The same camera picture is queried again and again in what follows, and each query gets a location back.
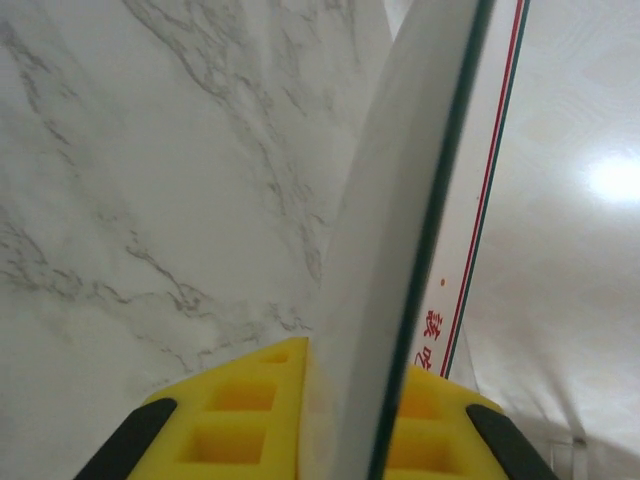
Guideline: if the round white plate red print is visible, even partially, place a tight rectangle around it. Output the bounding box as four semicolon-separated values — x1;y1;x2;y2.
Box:
297;0;532;480

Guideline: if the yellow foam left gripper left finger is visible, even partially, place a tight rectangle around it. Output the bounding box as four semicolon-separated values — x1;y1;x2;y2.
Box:
74;337;326;480

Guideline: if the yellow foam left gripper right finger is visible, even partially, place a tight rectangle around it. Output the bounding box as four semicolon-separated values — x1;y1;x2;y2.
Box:
387;363;561;480

